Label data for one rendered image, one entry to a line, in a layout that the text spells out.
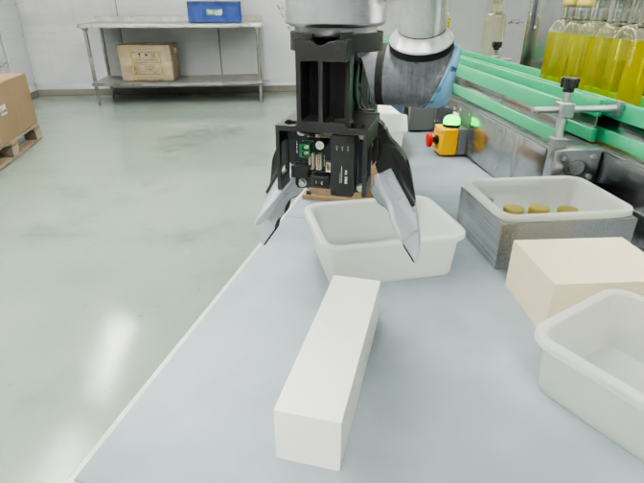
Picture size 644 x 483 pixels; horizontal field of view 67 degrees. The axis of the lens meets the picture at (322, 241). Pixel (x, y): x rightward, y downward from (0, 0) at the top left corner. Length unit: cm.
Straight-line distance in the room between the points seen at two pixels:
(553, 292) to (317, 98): 40
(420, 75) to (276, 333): 54
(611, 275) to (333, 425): 41
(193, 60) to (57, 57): 166
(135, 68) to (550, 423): 613
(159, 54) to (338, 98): 596
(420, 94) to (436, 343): 50
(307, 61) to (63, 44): 693
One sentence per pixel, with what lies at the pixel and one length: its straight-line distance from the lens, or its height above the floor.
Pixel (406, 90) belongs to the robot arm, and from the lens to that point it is 96.
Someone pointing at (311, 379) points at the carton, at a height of 81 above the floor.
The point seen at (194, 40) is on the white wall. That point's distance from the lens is 689.
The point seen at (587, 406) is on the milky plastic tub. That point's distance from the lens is 57.
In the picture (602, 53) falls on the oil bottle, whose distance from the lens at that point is 115.
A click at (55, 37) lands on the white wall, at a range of 729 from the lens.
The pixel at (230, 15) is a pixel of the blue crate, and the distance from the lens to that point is 620.
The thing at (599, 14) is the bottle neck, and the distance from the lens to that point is 121.
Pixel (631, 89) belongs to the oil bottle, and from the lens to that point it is 111.
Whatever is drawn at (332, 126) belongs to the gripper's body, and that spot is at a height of 105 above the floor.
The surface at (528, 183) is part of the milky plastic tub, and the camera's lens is 97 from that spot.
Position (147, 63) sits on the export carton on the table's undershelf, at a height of 45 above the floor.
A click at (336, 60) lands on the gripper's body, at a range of 35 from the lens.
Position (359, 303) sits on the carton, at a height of 81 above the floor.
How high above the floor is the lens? 113
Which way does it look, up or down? 27 degrees down
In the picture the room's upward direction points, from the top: straight up
